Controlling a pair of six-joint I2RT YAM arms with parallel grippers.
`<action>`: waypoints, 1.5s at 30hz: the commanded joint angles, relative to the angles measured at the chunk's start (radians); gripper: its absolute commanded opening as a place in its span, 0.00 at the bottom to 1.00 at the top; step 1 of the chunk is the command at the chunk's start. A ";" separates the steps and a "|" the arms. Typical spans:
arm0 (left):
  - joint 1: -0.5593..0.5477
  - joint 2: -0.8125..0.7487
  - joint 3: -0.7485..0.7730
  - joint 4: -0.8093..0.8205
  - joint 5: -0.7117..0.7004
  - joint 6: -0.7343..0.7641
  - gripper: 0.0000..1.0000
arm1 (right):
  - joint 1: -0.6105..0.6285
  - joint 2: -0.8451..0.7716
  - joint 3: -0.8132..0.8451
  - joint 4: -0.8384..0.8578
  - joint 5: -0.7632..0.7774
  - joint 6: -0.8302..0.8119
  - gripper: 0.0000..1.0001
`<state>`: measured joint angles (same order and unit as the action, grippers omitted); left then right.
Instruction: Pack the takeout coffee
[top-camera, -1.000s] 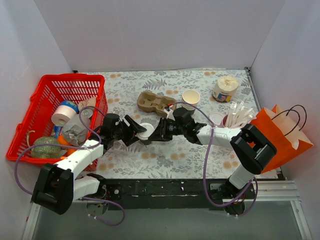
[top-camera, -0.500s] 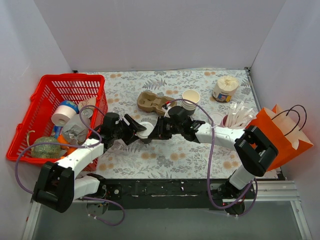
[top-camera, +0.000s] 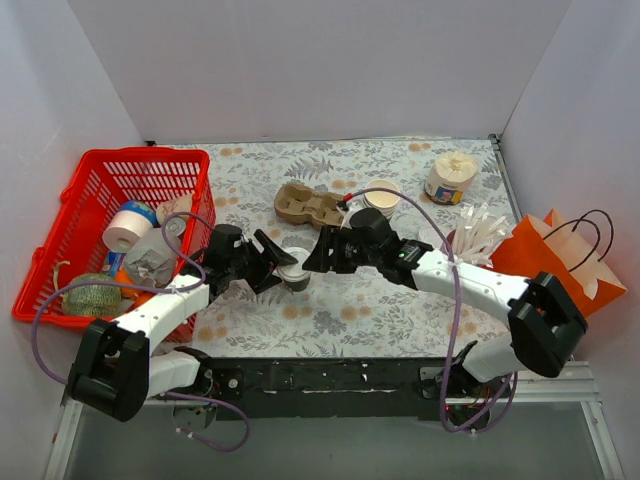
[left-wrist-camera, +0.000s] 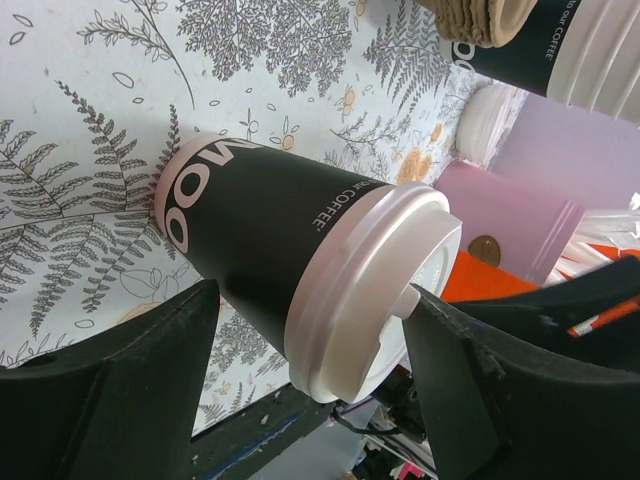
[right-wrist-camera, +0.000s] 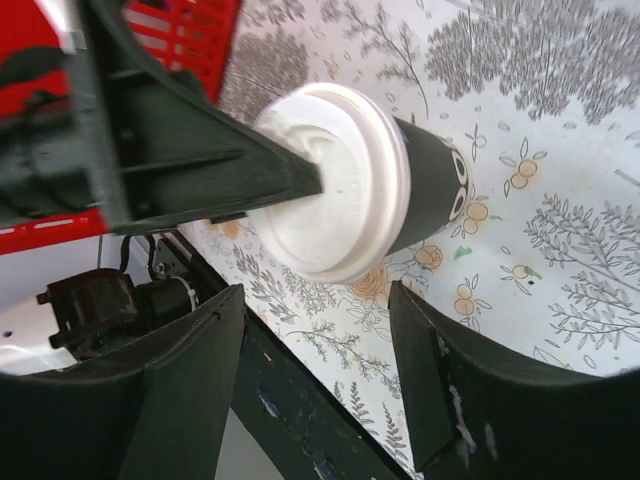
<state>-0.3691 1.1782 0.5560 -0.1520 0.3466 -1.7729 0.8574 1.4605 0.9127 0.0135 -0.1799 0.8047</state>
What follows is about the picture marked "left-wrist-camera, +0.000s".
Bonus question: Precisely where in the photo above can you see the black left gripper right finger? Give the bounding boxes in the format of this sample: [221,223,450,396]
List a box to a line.
[404,256,639,479]

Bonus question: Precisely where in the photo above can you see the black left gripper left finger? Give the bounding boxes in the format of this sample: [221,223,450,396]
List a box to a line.
[1,280,220,479]

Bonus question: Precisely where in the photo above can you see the orange paper bag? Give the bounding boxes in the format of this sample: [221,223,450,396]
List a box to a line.
[441,251,538,303]

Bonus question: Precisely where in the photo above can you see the black paper coffee cup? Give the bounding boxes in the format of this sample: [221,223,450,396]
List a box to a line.
[155,134,391,353]

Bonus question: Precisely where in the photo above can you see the stack of paper cups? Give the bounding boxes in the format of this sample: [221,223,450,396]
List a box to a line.
[440,0,639,125]

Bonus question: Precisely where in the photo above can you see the white cup lid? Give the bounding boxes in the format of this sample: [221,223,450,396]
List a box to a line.
[284,182,462,403]

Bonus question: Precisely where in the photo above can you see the pink straw holder cup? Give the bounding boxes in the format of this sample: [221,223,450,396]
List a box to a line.
[435,161,585,286]

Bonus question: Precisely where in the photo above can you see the stack of white lids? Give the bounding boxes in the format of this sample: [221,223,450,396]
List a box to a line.
[455,83,528,168]

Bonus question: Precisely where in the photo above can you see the floral table mat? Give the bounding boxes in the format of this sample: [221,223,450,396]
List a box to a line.
[0,0,529,436]

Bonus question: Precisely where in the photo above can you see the brown cardboard cup carrier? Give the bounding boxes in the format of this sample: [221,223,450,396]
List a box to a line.
[416,0,538,48]

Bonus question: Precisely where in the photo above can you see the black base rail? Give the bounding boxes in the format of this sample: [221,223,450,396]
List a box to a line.
[187,364,436,480]

